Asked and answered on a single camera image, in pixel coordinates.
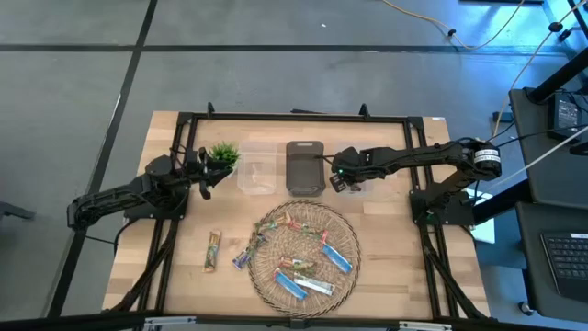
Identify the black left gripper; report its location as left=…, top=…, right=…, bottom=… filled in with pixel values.
left=183, top=146, right=234, bottom=200

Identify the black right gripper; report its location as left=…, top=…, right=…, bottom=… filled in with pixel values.
left=328, top=145, right=376, bottom=194

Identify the red and green granola bar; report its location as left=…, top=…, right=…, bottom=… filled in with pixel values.
left=278, top=257, right=318, bottom=276
left=283, top=211, right=330, bottom=245

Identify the tan and green granola bar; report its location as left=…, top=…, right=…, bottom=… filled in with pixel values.
left=202, top=230, right=222, bottom=274

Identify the white and blue granola bar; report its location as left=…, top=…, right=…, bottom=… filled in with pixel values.
left=292, top=272, right=336, bottom=297

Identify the green plant in white pot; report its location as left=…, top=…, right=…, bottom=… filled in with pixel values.
left=209, top=141, right=242, bottom=169

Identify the dark smoked plastic container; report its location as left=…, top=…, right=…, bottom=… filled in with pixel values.
left=285, top=140, right=327, bottom=198

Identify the round woven straw mat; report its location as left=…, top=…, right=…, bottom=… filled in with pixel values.
left=246, top=199, right=362, bottom=319

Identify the black side desk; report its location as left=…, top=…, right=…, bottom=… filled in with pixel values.
left=514, top=200, right=588, bottom=324
left=507, top=86, right=588, bottom=212

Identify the grey chair base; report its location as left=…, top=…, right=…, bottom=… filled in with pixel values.
left=0, top=200, right=36, bottom=222

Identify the black power adapter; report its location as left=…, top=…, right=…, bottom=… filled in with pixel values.
left=547, top=93, right=584, bottom=143

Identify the black keyboard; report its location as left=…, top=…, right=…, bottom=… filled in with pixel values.
left=540, top=232, right=588, bottom=304

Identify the black desk leg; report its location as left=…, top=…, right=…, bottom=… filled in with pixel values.
left=526, top=45, right=588, bottom=105

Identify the black aluminium table frame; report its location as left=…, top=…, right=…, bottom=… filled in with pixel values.
left=103, top=101, right=491, bottom=323

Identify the yellow floor cable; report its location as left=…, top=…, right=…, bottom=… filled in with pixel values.
left=380, top=0, right=527, bottom=51

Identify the white cable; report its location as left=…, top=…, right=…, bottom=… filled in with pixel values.
left=498, top=136, right=588, bottom=184

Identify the tan hanging cable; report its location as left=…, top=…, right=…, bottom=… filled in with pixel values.
left=491, top=0, right=588, bottom=138

